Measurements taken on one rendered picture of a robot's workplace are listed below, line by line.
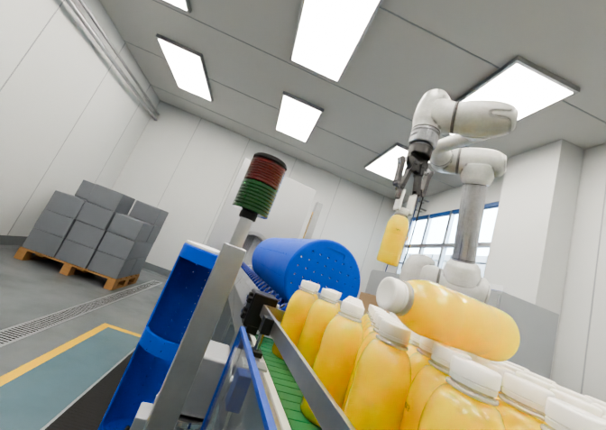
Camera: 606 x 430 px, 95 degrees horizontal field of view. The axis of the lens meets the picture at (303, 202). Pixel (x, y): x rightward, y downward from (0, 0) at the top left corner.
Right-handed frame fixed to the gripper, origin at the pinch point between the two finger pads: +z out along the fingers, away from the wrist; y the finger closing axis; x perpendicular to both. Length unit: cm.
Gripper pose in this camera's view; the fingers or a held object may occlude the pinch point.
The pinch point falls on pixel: (405, 203)
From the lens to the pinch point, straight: 93.8
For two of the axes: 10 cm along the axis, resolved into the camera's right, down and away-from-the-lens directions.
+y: -8.9, -3.9, -2.3
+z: -3.5, 9.1, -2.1
